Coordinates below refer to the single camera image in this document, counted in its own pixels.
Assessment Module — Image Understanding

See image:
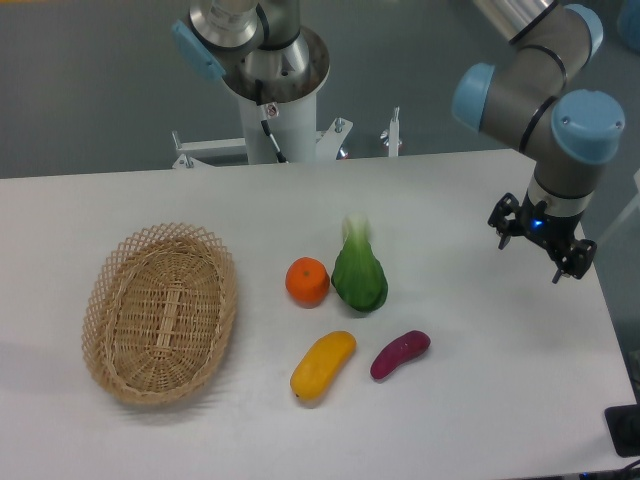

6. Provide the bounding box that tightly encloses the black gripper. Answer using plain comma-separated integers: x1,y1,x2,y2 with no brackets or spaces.
488,193,597,284

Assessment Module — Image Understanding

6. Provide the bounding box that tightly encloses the woven wicker basket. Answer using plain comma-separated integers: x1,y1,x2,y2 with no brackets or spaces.
82,223,238,406

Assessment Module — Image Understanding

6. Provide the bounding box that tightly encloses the white metal bracket frame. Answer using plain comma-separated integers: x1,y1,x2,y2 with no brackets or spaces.
172,106,403,169

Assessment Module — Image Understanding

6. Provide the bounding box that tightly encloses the black cable on pedestal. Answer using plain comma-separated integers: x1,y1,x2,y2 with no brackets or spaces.
253,78,290,165

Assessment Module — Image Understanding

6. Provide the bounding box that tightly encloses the black device at table edge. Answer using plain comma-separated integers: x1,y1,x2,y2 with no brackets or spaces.
604,404,639,458

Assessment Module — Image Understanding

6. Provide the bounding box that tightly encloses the green bok choy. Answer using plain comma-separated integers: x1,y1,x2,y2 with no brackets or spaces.
331,214,388,313

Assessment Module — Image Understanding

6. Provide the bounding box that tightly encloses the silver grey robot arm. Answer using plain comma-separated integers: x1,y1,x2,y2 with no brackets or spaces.
172,1,625,279

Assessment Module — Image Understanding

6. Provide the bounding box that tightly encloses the yellow mango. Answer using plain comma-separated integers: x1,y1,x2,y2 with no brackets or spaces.
290,331,357,402

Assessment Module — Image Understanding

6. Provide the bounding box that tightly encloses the orange tangerine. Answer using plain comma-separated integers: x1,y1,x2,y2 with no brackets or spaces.
285,257,330,307

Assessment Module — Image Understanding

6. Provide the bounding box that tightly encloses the purple sweet potato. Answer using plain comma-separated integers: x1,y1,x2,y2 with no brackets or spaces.
370,330,431,381

